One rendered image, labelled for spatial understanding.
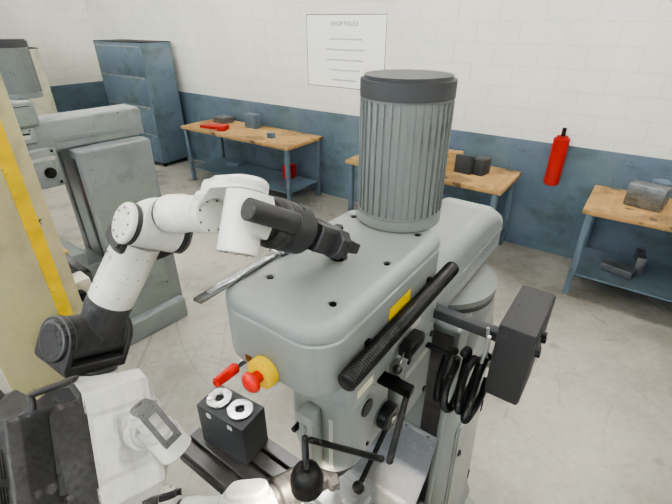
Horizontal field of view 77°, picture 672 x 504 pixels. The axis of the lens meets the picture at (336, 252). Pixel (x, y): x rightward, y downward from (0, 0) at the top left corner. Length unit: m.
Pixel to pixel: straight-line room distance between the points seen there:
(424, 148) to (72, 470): 0.88
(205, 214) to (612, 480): 2.84
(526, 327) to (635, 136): 3.99
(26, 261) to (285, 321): 1.86
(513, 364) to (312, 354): 0.52
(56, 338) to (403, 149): 0.77
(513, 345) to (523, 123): 4.12
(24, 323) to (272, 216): 2.02
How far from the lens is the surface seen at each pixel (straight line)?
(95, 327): 0.97
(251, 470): 1.71
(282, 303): 0.72
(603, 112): 4.87
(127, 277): 0.91
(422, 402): 1.52
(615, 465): 3.24
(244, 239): 0.64
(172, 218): 0.78
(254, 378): 0.75
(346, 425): 1.01
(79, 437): 0.95
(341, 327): 0.68
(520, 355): 1.03
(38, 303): 2.51
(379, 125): 0.89
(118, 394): 0.99
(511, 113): 5.02
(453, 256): 1.20
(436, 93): 0.88
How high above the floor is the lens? 2.31
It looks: 29 degrees down
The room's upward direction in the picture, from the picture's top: straight up
